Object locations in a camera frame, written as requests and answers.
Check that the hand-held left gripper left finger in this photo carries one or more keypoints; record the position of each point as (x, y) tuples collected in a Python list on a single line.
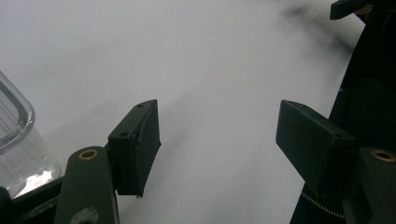
[(137, 149)]

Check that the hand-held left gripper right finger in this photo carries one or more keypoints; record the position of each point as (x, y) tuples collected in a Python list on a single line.
[(311, 146)]

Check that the clear plastic container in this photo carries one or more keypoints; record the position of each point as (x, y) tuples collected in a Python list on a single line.
[(15, 130)]

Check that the white table sheet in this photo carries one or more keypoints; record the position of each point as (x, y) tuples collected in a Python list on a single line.
[(218, 62)]

